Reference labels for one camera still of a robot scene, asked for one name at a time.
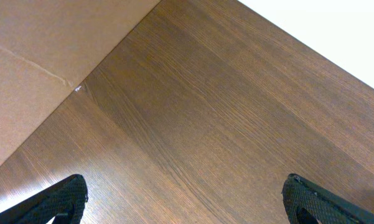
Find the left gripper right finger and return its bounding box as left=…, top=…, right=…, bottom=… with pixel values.
left=282, top=174, right=374, bottom=224

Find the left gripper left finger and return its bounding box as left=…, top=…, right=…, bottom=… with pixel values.
left=0, top=174, right=88, bottom=224

